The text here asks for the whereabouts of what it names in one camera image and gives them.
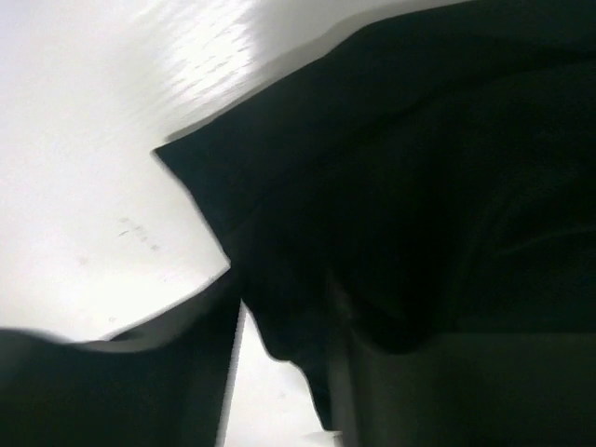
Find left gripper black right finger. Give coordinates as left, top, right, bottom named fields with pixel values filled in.
left=328, top=283, right=595, bottom=446

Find black shorts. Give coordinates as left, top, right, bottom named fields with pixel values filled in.
left=156, top=1, right=595, bottom=428

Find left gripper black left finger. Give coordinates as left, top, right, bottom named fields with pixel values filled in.
left=1, top=273, right=239, bottom=446

